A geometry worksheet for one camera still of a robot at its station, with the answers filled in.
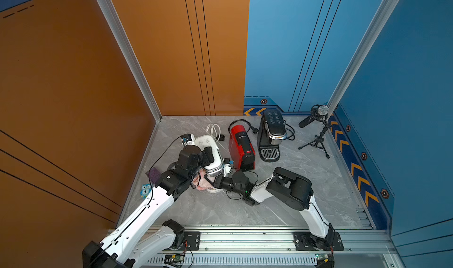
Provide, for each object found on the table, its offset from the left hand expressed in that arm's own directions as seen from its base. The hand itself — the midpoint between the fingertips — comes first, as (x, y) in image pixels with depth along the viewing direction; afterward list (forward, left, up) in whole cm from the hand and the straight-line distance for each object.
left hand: (207, 149), depth 78 cm
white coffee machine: (-9, -5, 0) cm, 10 cm away
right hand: (-7, +2, -13) cm, 15 cm away
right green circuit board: (-38, -49, -22) cm, 65 cm away
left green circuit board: (-38, +11, -23) cm, 45 cm away
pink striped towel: (-10, +3, -12) cm, 16 cm away
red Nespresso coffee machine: (+3, -16, -4) cm, 16 cm away
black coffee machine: (+11, -30, +1) cm, 32 cm away
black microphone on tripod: (+22, -56, +3) cm, 60 cm away
